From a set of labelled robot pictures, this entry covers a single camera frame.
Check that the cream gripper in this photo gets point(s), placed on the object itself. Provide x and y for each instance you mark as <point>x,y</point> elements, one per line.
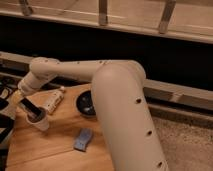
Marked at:
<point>16,97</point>

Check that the black whiteboard eraser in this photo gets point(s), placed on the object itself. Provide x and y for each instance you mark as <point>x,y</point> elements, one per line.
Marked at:
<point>32,111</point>

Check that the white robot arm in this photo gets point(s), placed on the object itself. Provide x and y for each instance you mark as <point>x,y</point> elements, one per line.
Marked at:
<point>119,103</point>

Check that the white patterned bottle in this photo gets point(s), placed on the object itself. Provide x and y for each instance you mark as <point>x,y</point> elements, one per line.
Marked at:
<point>54,100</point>

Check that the black bowl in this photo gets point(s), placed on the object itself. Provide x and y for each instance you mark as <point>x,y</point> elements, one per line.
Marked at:
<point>84,104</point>

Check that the wooden board table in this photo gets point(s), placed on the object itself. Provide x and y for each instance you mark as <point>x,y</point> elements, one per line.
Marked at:
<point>52,150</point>

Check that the blue sponge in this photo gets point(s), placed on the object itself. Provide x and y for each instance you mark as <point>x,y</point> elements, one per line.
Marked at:
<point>83,139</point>

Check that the grey metal rail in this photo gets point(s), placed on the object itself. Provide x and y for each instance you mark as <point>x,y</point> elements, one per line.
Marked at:
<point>15,61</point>

